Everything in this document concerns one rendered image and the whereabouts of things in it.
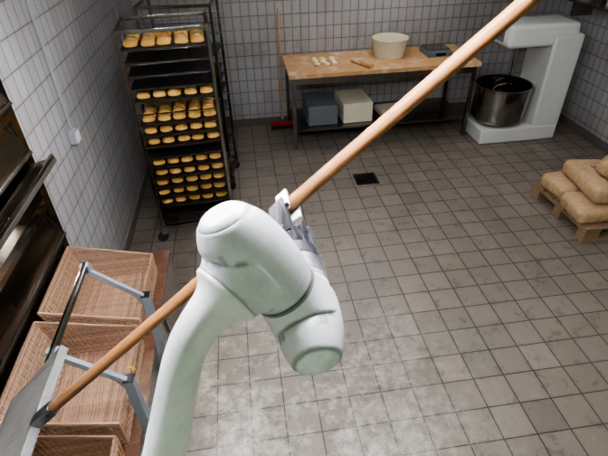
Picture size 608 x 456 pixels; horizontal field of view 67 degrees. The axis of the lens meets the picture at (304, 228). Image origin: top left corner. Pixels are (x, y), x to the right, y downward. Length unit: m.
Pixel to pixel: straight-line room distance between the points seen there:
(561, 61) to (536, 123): 0.72
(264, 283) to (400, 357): 2.66
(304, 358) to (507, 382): 2.68
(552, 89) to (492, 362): 3.69
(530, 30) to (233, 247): 5.35
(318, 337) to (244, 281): 0.14
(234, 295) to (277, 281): 0.06
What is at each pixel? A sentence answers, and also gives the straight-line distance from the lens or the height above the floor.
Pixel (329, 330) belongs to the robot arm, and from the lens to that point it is 0.67.
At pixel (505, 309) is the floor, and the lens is 3.72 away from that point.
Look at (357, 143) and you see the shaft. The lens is 0.94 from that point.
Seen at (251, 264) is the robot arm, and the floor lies 2.13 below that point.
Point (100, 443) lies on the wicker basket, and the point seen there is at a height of 0.70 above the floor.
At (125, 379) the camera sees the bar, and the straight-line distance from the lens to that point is 2.05.
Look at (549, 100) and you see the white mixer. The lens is 6.20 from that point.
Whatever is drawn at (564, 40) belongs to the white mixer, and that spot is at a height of 1.16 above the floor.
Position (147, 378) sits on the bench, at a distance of 2.52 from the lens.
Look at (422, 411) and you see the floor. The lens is 3.02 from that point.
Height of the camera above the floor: 2.51
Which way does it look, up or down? 36 degrees down
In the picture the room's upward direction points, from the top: 2 degrees counter-clockwise
